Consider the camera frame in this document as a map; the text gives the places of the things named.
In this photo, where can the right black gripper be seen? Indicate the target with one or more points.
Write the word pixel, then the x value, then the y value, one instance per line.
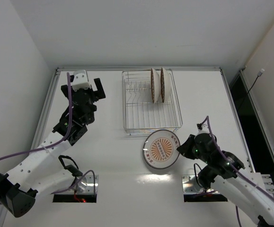
pixel 185 146

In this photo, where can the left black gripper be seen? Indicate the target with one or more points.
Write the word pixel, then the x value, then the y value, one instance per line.
pixel 84 90

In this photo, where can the orange sunburst plate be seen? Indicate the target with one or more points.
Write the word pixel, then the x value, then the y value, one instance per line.
pixel 160 149

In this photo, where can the floral brown-rim plate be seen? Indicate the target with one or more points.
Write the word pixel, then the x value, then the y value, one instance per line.
pixel 155 85
pixel 165 84

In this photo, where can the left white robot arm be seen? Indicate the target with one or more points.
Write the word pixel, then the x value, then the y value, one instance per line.
pixel 20 186

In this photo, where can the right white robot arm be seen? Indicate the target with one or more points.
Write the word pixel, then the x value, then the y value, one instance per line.
pixel 224 173

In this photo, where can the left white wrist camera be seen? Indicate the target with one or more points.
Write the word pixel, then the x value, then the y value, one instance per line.
pixel 80 80

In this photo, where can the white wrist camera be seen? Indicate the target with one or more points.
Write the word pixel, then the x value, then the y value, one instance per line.
pixel 203 128
pixel 80 80

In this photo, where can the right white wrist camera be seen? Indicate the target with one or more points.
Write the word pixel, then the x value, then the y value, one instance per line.
pixel 203 128

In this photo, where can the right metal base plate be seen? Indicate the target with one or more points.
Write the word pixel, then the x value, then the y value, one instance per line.
pixel 191 187

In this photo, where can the metal base plate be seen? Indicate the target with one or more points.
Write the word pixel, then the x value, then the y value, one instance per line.
pixel 87 186
pixel 191 187

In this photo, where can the wire dish rack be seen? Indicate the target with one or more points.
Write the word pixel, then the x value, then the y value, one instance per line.
pixel 140 115

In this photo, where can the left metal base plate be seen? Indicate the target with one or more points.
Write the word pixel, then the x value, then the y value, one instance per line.
pixel 87 186

